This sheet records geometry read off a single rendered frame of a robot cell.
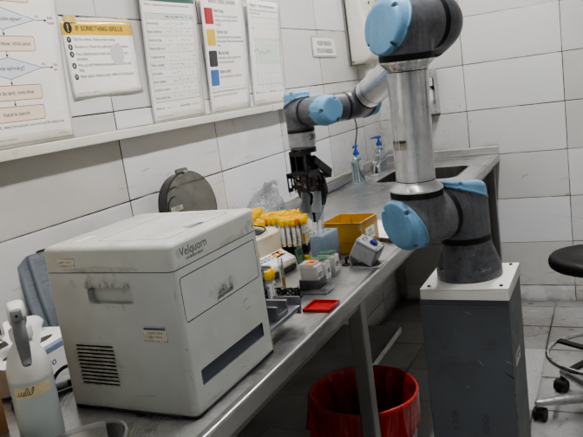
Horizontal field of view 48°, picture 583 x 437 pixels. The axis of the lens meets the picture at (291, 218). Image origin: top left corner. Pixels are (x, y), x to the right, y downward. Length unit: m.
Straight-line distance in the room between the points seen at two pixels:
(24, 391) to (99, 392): 0.15
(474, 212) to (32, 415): 0.98
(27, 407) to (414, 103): 0.92
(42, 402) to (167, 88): 1.25
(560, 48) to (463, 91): 0.54
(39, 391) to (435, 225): 0.84
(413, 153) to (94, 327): 0.73
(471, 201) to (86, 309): 0.85
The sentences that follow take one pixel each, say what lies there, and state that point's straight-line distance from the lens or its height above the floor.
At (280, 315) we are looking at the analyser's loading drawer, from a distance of 1.41.
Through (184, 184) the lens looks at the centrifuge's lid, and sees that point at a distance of 2.10.
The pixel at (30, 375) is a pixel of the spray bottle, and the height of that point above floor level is 1.00.
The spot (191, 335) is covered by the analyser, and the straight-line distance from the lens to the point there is 1.11.
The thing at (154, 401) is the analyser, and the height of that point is 0.90.
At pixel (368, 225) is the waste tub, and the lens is 2.02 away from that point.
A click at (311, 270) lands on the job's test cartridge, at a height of 0.94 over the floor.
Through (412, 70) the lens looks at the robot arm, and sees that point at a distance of 1.41.
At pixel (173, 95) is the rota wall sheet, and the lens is 2.19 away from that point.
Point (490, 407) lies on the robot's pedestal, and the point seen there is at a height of 0.61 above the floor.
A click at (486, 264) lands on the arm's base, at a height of 0.94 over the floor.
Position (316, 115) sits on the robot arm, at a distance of 1.69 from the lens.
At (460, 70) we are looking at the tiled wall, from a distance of 3.95.
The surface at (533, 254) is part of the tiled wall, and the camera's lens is 4.06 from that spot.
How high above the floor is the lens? 1.38
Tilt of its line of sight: 11 degrees down
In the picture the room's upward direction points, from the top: 8 degrees counter-clockwise
